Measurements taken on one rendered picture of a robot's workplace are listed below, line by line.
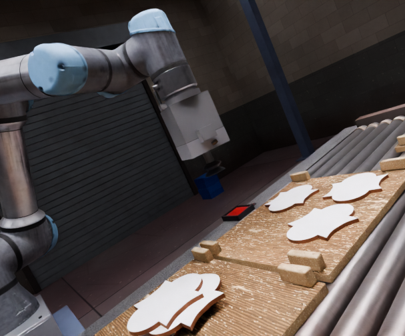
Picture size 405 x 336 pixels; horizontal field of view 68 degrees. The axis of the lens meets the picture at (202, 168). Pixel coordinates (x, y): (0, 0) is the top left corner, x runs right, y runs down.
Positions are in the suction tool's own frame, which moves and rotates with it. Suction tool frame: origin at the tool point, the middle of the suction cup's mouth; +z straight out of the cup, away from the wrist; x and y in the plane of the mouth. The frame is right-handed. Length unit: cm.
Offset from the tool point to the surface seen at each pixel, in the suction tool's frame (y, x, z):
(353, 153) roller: 59, 22, 20
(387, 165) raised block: 39.0, -4.8, 16.9
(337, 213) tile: 17.5, -7.9, 17.6
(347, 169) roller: 45, 13, 20
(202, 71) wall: 304, 551, -116
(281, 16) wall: 418, 399, -131
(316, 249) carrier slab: 6.7, -11.9, 18.4
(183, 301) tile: -17.2, -6.5, 15.1
